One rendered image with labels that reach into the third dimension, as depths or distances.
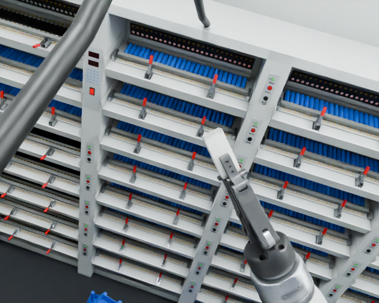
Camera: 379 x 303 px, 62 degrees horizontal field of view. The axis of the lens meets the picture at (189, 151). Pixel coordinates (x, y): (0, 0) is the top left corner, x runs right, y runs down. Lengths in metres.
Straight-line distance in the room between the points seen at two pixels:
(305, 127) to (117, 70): 0.79
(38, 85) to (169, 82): 1.05
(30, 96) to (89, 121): 1.24
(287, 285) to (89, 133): 1.23
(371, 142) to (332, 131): 0.16
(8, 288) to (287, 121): 1.92
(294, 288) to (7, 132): 0.44
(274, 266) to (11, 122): 0.39
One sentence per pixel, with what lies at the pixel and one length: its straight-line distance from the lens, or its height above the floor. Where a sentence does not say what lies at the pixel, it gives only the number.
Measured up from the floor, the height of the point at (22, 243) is 0.04.
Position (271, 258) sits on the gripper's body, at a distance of 0.51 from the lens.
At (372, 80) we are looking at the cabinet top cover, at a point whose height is 1.73.
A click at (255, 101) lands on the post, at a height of 1.54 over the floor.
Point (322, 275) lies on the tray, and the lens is 1.89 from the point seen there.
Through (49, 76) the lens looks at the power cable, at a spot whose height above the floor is 1.89.
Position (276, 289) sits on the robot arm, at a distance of 0.53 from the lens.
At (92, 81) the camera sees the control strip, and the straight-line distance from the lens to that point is 1.43.
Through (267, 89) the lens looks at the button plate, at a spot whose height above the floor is 1.60.
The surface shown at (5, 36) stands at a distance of 1.61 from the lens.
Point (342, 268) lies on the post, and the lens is 1.85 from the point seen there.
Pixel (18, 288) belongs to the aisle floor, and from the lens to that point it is 2.40.
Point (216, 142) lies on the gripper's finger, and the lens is 0.46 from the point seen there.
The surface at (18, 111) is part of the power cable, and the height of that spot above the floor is 1.87.
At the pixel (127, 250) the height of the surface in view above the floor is 0.36.
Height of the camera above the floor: 2.02
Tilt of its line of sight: 34 degrees down
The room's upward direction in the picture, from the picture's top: 15 degrees clockwise
